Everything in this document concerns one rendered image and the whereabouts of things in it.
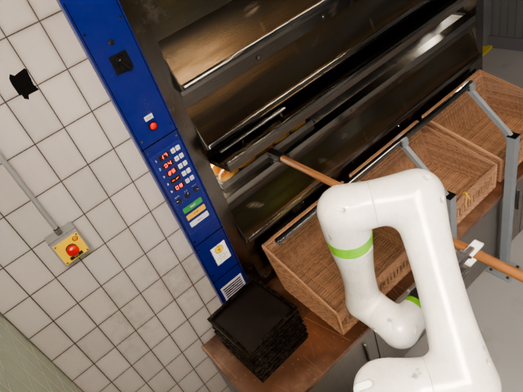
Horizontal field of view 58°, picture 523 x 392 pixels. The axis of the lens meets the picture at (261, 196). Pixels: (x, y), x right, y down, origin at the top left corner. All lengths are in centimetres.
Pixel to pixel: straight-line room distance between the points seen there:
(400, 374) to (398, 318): 33
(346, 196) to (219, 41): 93
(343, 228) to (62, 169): 97
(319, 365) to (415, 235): 115
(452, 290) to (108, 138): 116
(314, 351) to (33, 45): 156
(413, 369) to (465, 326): 14
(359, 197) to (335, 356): 117
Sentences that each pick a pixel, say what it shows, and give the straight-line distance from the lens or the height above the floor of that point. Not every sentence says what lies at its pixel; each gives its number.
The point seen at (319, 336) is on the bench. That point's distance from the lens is 219.
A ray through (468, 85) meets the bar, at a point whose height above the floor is 117.
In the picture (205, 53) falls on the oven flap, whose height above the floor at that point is 178.
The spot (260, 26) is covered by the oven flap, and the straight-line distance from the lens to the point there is 189.
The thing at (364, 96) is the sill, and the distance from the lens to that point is 242.
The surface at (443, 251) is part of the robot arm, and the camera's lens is 108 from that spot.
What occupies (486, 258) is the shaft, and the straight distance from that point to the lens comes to 157.
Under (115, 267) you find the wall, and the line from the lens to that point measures 190.
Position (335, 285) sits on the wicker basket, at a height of 59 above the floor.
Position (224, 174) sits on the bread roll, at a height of 122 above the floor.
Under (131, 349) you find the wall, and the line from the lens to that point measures 218.
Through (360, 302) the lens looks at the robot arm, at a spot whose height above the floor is 128.
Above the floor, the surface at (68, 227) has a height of 151.
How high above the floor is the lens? 240
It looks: 38 degrees down
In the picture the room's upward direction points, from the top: 20 degrees counter-clockwise
